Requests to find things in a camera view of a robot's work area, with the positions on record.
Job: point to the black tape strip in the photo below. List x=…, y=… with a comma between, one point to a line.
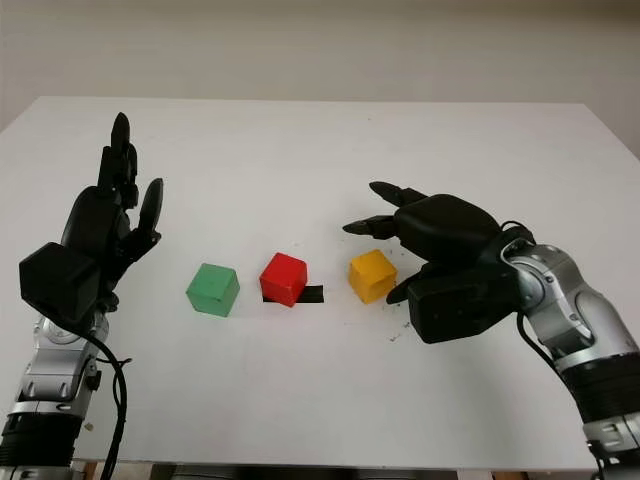
x=315, y=295

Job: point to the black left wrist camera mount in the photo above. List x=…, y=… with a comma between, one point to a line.
x=60, y=285

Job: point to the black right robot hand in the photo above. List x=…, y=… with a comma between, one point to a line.
x=445, y=230

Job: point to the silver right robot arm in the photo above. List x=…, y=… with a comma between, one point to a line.
x=590, y=320

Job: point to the red wooden block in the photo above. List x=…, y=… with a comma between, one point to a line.
x=282, y=277

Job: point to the yellow wooden block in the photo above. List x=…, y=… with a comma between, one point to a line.
x=372, y=275

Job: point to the green wooden block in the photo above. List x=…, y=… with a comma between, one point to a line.
x=212, y=290

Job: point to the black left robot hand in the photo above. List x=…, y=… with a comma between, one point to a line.
x=92, y=215

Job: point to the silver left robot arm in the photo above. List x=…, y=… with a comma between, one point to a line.
x=50, y=370

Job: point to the grey robot torso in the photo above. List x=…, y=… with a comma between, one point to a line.
x=300, y=473

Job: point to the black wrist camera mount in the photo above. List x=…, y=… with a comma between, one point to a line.
x=455, y=310
x=60, y=285

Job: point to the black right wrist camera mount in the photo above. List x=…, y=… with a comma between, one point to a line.
x=455, y=310

